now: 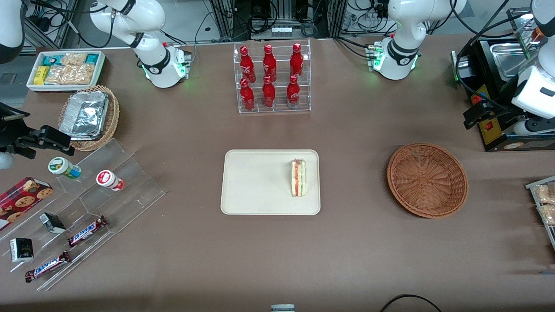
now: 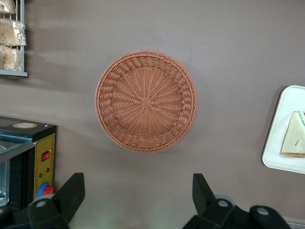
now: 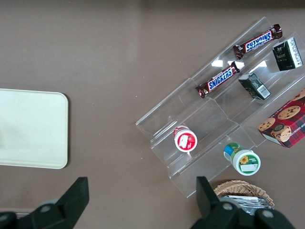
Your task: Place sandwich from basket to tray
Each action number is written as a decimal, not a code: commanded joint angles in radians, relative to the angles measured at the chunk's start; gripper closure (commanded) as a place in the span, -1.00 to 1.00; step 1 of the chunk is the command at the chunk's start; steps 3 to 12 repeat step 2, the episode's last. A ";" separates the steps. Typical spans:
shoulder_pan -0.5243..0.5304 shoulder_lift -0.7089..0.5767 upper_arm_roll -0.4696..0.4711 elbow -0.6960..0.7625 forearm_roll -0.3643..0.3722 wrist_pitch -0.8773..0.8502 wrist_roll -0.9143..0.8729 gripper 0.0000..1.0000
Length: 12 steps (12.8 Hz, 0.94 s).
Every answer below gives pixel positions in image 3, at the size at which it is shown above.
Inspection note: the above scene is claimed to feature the small dark green carton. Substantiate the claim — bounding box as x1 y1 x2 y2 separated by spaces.
238 72 272 100
272 38 304 72

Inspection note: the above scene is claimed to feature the aluminium foil tray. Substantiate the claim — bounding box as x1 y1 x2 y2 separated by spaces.
218 194 271 216

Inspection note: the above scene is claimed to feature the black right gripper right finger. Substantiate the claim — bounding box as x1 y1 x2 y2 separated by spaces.
190 176 295 229

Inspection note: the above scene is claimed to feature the Snickers chocolate bar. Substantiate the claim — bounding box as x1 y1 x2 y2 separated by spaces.
195 61 240 99
233 23 284 60

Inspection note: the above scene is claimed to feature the light wicker basket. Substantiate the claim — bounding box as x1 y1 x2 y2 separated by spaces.
212 179 275 208

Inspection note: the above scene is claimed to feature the red tartan cookie box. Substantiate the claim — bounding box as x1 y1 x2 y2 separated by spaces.
257 88 305 149

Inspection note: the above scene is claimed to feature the red label yogurt cup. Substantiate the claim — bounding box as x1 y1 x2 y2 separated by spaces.
173 125 198 153

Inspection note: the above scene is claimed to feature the clear acrylic stepped stand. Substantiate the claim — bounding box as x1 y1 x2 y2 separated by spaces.
135 77 256 199
189 16 305 149

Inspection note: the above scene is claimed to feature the beige rectangular tray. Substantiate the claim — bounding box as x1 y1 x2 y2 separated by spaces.
0 88 70 170

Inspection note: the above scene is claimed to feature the green label yogurt cup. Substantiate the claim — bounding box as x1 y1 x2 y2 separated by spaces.
223 142 261 177

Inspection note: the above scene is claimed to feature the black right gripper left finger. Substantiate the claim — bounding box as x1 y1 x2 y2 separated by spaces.
0 176 90 229

